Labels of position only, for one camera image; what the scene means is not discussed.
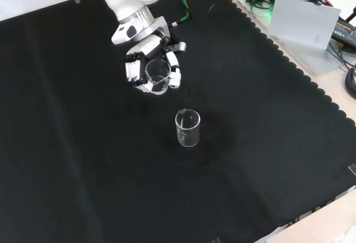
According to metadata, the small clear glass beaker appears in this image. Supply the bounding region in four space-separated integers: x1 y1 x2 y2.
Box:
145 59 171 96

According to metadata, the coiled black cable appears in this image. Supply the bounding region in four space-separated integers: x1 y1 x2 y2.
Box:
344 66 356 101

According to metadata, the pale grey upright board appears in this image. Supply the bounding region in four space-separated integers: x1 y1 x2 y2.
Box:
267 0 342 51

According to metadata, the tall clear glass beaker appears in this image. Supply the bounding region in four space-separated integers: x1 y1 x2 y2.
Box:
175 108 201 148

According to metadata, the black power adapter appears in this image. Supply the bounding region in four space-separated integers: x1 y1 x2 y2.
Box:
330 17 356 46

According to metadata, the grey metal base plate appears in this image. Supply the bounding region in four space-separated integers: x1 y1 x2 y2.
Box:
236 0 356 76

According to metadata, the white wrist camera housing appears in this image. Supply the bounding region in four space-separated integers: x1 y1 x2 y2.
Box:
111 22 146 46

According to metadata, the black bench cloth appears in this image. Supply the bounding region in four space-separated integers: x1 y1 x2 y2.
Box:
0 0 356 243

